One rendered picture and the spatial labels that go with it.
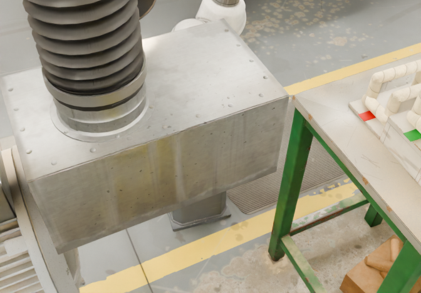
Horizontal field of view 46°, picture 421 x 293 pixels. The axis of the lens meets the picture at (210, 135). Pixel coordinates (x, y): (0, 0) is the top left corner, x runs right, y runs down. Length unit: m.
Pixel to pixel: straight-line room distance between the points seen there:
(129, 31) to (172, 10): 3.05
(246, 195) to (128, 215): 1.78
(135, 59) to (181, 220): 1.75
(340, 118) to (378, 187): 0.25
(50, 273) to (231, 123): 0.34
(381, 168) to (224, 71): 0.81
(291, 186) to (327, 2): 2.19
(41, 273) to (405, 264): 0.90
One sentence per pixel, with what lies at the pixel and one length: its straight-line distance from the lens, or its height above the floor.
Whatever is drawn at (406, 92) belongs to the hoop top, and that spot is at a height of 1.05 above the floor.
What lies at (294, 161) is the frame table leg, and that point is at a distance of 1.62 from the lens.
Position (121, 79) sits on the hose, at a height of 1.60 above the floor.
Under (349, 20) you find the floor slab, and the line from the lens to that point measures 3.55.
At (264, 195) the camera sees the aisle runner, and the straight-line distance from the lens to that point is 2.37.
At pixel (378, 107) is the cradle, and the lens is 1.43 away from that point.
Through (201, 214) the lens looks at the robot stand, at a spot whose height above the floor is 0.06.
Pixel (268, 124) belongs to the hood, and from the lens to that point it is 0.60.
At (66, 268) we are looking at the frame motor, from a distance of 0.73.
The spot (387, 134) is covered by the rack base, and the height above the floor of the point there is 0.97.
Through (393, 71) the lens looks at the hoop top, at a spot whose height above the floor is 1.05.
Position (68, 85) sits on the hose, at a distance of 0.50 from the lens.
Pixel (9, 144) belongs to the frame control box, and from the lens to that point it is 1.14.
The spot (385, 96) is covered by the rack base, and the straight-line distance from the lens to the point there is 1.53.
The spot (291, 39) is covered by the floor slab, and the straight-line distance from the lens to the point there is 3.29.
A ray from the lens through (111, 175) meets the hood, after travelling 0.54.
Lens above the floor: 1.91
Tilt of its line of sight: 47 degrees down
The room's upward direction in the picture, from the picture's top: 1 degrees clockwise
